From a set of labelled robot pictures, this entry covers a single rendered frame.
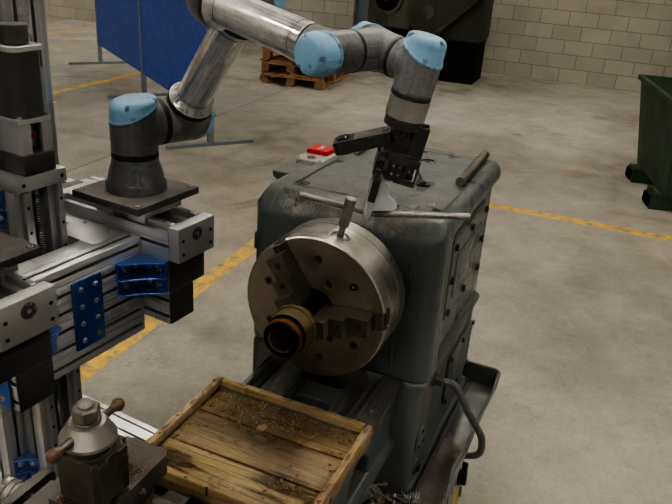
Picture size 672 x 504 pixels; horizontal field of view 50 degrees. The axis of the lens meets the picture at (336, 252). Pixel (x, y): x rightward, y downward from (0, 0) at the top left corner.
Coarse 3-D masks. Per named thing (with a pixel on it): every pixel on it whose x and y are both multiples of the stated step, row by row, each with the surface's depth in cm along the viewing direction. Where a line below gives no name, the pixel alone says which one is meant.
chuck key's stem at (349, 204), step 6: (348, 198) 140; (354, 198) 140; (348, 204) 140; (354, 204) 140; (342, 210) 141; (348, 210) 140; (342, 216) 141; (348, 216) 141; (342, 222) 141; (348, 222) 142; (342, 228) 142; (342, 234) 143
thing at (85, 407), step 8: (80, 400) 98; (88, 400) 98; (80, 408) 97; (88, 408) 97; (96, 408) 98; (72, 416) 98; (80, 416) 97; (88, 416) 97; (96, 416) 98; (80, 424) 98; (88, 424) 98; (96, 424) 98
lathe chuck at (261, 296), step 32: (320, 224) 149; (320, 256) 142; (352, 256) 139; (256, 288) 152; (320, 288) 145; (352, 288) 142; (384, 288) 142; (256, 320) 155; (320, 352) 151; (352, 352) 147
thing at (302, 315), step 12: (276, 312) 141; (288, 312) 137; (300, 312) 138; (276, 324) 134; (288, 324) 134; (300, 324) 136; (312, 324) 138; (264, 336) 136; (276, 336) 139; (288, 336) 141; (300, 336) 135; (312, 336) 139; (276, 348) 137; (288, 348) 137; (300, 348) 138
